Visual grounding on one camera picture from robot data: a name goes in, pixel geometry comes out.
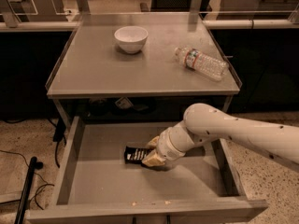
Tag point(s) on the grey metal counter cabinet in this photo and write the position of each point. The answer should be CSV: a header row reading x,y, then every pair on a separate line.
x,y
93,66

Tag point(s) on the grey open top drawer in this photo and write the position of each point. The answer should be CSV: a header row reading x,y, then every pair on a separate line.
x,y
95,185

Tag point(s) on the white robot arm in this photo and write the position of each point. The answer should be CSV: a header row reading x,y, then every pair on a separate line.
x,y
203,124

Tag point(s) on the white ceramic bowl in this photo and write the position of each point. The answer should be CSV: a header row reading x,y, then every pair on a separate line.
x,y
131,39

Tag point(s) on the black pole on floor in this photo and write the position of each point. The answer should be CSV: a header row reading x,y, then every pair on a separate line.
x,y
33,164

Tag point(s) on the black rxbar chocolate bar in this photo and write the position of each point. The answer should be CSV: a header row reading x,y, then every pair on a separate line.
x,y
135,155

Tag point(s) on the clear plastic water bottle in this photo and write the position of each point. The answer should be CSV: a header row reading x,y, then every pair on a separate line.
x,y
201,63

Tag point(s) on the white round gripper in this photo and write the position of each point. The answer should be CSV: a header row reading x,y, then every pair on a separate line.
x,y
164,147

